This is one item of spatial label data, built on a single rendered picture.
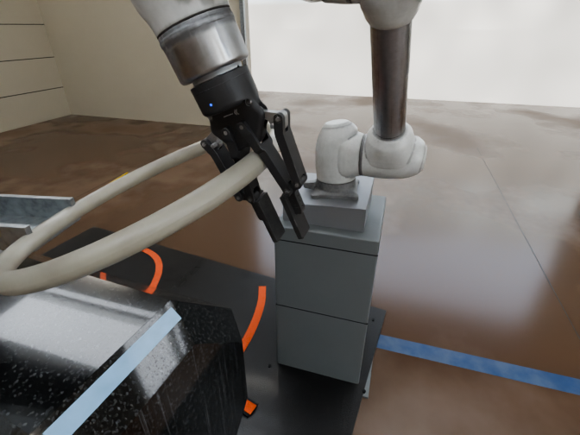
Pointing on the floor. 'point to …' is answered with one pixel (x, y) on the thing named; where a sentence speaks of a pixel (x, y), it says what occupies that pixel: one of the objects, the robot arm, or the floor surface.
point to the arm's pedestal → (326, 295)
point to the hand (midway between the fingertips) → (283, 216)
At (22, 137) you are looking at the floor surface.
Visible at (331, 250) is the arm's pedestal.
